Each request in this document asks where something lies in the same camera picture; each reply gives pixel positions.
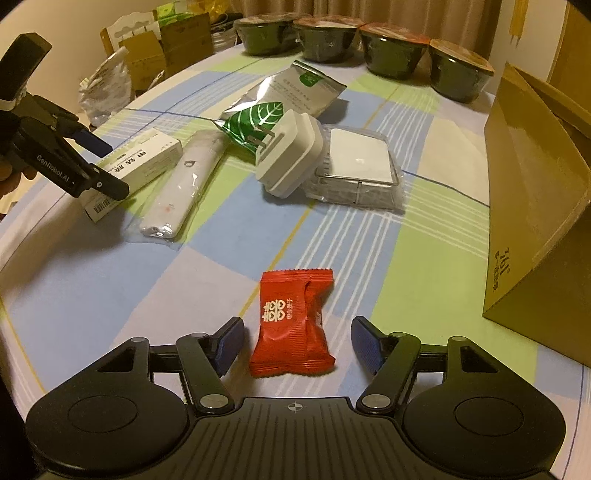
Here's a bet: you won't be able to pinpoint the white ointment box with parrot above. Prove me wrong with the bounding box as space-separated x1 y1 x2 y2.
79 128 183 223

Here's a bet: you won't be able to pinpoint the red candy packet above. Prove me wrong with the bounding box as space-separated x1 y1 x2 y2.
249 269 335 378

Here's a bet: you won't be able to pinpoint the silver green tea pouch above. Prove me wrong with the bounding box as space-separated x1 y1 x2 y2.
214 60 346 153

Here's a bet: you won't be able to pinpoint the white square item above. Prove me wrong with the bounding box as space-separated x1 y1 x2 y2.
301 125 405 213

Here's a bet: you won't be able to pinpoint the white power adapter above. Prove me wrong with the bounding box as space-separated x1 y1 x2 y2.
256 110 325 199

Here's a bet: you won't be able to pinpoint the left hand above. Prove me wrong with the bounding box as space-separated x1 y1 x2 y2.
0 158 37 219

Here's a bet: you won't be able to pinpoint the crumpled white plastic bag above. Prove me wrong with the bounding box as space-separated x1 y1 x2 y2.
78 46 133 128

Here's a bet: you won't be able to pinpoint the small cardboard boxes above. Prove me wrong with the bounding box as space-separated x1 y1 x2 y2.
100 12 213 93

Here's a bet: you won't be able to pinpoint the brown cardboard box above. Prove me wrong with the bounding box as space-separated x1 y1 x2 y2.
483 64 590 365

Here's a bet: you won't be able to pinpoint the checkered tablecloth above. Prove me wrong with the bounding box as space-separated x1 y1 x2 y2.
1 66 590 418

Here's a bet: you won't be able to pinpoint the brown lid noodle bowl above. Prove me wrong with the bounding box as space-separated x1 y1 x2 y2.
233 12 308 56

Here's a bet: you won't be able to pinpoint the dark red lid noodle bowl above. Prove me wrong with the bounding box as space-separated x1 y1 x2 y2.
294 15 365 64

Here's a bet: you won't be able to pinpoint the orange lid noodle bowl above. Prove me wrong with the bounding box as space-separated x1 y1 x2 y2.
429 39 495 104

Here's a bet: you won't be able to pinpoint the wooden door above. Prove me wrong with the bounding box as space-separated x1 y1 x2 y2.
548 5 590 110

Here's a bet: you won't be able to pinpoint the yellow wall hook strip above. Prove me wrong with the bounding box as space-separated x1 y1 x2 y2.
509 0 529 45

